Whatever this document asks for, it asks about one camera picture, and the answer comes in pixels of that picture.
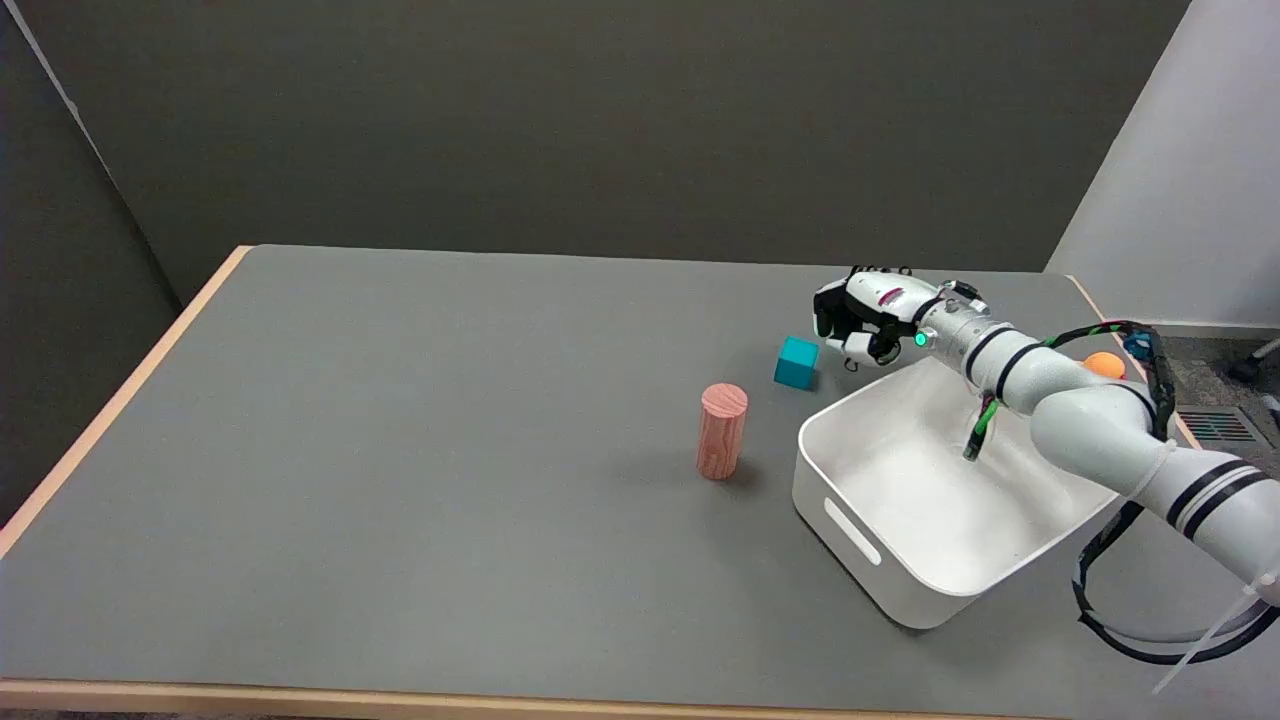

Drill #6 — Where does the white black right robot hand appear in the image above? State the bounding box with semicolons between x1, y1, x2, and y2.
813;266;944;372

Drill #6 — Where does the blue cube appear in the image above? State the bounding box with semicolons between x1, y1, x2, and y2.
774;336;821;390

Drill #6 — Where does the pink wooden cylinder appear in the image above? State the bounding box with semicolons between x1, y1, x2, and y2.
697;383;749;480

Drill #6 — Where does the white plastic bin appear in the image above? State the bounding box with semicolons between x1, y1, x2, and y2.
792;356;1126;630

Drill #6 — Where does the floor vent grille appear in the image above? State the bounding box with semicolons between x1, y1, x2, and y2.
1178;406;1273;446

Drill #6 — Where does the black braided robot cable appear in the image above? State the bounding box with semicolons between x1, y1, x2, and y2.
962;321;1280;666

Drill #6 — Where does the white cable tie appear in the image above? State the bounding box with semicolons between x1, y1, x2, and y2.
1152;570;1280;696

